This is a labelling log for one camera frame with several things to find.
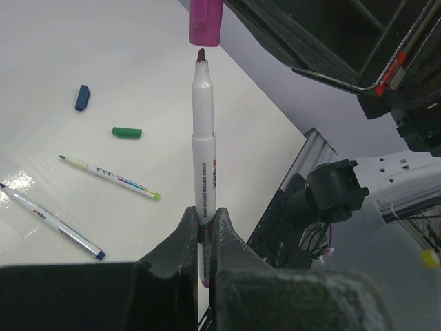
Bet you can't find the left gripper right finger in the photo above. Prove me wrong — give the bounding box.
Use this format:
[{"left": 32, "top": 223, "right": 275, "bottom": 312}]
[{"left": 209, "top": 208, "right": 391, "bottom": 330}]

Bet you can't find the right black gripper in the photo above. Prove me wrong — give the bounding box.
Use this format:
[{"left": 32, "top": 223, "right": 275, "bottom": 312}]
[{"left": 226, "top": 1, "right": 440, "bottom": 155}]

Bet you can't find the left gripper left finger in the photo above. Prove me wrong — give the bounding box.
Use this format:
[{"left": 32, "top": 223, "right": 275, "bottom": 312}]
[{"left": 1, "top": 207, "right": 198, "bottom": 330}]

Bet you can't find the magenta pen cap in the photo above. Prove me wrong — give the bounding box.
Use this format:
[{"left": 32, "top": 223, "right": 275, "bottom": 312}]
[{"left": 189, "top": 0, "right": 223, "bottom": 47}]

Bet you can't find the green-end white pen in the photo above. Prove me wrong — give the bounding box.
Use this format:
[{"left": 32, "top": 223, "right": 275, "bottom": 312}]
[{"left": 59, "top": 155, "right": 161, "bottom": 201}]

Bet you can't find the magenta-end white pen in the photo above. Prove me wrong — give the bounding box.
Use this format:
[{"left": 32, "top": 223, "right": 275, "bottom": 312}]
[{"left": 192, "top": 48, "right": 217, "bottom": 288}]

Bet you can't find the blue-end white pen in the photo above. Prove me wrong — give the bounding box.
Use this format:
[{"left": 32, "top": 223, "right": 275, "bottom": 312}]
[{"left": 1, "top": 184, "right": 106, "bottom": 261}]

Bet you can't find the blue pen cap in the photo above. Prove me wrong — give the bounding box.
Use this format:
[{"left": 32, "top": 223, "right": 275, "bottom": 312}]
[{"left": 74, "top": 85, "right": 91, "bottom": 112}]

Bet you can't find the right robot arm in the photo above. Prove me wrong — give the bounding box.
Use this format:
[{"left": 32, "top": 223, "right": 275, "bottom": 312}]
[{"left": 228, "top": 1, "right": 440, "bottom": 252}]

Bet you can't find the green pen cap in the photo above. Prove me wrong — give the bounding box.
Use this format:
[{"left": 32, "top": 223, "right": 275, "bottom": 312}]
[{"left": 112, "top": 127, "right": 143, "bottom": 139}]

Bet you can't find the yellow tape roll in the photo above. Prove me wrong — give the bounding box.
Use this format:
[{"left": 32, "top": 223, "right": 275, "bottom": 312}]
[{"left": 422, "top": 249, "right": 440, "bottom": 268}]

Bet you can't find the aluminium frame rail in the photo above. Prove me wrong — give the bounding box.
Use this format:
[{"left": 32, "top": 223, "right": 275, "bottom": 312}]
[{"left": 279, "top": 128, "right": 339, "bottom": 192}]

